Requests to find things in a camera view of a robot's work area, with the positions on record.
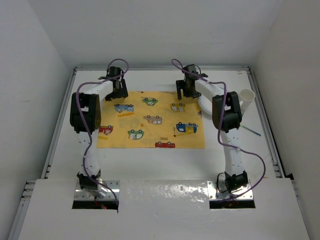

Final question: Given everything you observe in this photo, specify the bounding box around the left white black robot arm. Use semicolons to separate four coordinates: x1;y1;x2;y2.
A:
69;66;129;196

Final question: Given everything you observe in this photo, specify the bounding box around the yellow car print placemat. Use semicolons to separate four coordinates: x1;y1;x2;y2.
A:
96;91;205;149

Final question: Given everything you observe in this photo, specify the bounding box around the white round plate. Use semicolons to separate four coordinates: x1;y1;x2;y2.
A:
198;87;224;116

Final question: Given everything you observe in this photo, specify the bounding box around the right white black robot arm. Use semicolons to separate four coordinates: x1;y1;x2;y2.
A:
176;64;248;193

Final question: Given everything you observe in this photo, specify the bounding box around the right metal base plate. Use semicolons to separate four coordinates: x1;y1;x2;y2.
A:
207;180;254;202

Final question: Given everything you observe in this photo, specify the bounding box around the green iridescent fork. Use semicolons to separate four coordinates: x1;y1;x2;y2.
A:
240;124;262;137

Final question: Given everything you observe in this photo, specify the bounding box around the white mug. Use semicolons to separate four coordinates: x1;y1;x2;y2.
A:
238;88;256;113

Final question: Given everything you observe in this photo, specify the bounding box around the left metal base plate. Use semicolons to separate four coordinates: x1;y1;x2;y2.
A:
73;180;120;201

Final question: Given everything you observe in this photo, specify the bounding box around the metal base plate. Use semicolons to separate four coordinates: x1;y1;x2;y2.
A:
73;180;120;201
207;180;254;202

